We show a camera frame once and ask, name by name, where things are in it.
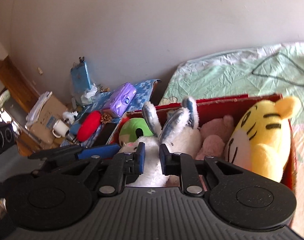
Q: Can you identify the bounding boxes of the red cardboard box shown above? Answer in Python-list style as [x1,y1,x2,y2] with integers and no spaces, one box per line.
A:
[105,93,298,190]

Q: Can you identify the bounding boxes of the cartoon print bed sheet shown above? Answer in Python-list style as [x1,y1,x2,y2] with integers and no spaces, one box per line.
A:
[160,42,304,237]

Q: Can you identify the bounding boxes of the green hooded doll plush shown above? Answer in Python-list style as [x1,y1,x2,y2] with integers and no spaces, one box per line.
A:
[119,118,153,146]

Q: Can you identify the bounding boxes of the thin black cable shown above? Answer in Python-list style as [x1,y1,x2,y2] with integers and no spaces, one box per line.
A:
[251,52,304,87]

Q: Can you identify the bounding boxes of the yellow tiger plush toy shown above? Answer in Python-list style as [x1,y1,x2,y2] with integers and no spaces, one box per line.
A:
[224,96,301,183]

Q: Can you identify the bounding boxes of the blue hanging pouch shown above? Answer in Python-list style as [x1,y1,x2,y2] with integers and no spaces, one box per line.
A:
[70,56,92,96]

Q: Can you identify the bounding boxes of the white mug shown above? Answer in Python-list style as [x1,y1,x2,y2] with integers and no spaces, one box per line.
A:
[52,119,69,138]

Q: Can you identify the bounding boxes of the red oval case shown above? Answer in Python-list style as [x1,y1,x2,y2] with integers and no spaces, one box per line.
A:
[77,111,102,142]

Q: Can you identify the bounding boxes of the white bunny plush plaid ears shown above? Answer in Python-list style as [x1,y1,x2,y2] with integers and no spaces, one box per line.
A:
[166,96,202,159]

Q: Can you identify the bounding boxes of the purple tissue pack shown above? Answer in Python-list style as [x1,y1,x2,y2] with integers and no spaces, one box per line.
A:
[102,82,137,118]

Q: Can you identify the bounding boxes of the black smartphone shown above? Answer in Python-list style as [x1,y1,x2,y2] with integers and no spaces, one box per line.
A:
[92,122,117,147]

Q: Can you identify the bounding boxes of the pink bear plush toy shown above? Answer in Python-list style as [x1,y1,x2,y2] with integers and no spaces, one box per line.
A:
[195,115,235,160]

